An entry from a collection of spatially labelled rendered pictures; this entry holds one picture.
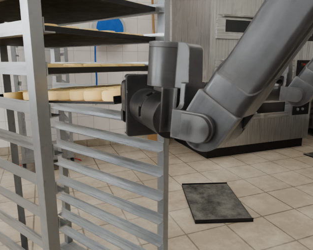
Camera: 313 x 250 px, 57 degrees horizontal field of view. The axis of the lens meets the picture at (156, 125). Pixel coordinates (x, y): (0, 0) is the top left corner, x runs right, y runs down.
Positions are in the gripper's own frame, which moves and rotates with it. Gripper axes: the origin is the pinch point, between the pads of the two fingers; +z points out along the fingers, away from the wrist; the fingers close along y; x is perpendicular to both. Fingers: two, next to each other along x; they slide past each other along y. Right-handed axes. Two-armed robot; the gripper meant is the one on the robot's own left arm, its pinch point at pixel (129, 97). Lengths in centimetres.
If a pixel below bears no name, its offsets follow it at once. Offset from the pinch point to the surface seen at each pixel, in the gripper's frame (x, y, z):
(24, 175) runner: 21.0, -23.1, 24.4
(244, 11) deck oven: -191, 54, 209
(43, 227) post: 17.3, -31.5, 11.9
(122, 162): -13, -33, 50
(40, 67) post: 15.4, 5.2, 12.2
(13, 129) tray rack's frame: 27, -23, 77
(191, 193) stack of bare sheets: -94, -101, 135
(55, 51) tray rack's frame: 7, 9, 87
